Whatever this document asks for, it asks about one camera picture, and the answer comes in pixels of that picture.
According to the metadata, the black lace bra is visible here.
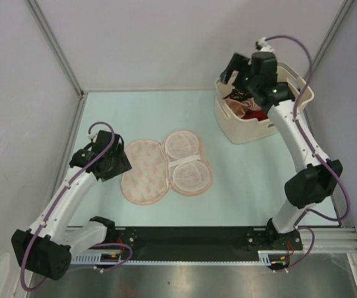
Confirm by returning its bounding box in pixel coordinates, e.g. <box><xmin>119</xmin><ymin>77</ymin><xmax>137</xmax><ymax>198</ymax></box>
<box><xmin>224</xmin><ymin>88</ymin><xmax>253</xmax><ymax>102</ymax></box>

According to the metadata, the pink floral mesh laundry bag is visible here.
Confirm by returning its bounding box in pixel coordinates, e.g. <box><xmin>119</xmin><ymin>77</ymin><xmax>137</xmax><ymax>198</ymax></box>
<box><xmin>120</xmin><ymin>130</ymin><xmax>213</xmax><ymax>205</ymax></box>

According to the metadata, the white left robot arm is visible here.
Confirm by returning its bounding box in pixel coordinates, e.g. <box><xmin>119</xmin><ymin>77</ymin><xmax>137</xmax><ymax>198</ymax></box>
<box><xmin>11</xmin><ymin>130</ymin><xmax>132</xmax><ymax>281</ymax></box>

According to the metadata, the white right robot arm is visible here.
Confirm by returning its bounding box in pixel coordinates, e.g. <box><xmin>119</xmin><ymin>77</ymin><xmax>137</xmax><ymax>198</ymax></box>
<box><xmin>216</xmin><ymin>52</ymin><xmax>343</xmax><ymax>250</ymax></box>

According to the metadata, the cream plastic laundry basket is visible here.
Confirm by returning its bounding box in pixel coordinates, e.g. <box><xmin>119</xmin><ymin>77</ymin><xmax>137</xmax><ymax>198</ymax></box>
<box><xmin>214</xmin><ymin>61</ymin><xmax>314</xmax><ymax>144</ymax></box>

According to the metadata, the pink satin garment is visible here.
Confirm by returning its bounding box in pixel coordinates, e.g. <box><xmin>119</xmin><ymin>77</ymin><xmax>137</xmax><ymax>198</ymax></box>
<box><xmin>225</xmin><ymin>98</ymin><xmax>262</xmax><ymax>118</ymax></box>

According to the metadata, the red garment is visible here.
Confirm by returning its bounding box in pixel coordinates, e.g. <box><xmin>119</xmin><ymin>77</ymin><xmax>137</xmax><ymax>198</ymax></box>
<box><xmin>242</xmin><ymin>110</ymin><xmax>268</xmax><ymax>122</ymax></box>

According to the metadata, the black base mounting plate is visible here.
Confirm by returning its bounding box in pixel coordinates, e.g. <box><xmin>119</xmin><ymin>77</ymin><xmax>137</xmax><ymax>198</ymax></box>
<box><xmin>104</xmin><ymin>227</ymin><xmax>303</xmax><ymax>262</ymax></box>

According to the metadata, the white slotted cable duct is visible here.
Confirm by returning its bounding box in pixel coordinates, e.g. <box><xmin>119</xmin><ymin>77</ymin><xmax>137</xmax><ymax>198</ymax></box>
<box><xmin>71</xmin><ymin>250</ymin><xmax>291</xmax><ymax>266</ymax></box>

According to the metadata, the aluminium frame rail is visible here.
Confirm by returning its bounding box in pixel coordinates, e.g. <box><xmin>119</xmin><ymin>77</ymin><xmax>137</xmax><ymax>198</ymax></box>
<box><xmin>66</xmin><ymin>226</ymin><xmax>357</xmax><ymax>251</ymax></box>

